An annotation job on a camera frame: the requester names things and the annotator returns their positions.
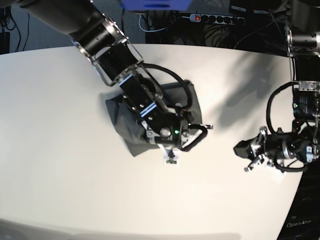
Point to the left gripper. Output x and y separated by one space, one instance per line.
264 147

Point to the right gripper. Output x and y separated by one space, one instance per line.
189 138

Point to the grey T-shirt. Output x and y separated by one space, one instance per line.
128 125

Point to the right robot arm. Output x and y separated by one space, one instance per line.
156 107

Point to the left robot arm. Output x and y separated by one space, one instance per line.
294 151

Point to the black OpenArm box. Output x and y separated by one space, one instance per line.
303 219

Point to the black box at left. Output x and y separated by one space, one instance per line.
4 43

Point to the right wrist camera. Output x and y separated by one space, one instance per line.
171 159

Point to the blue plastic mount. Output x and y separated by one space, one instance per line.
150 5

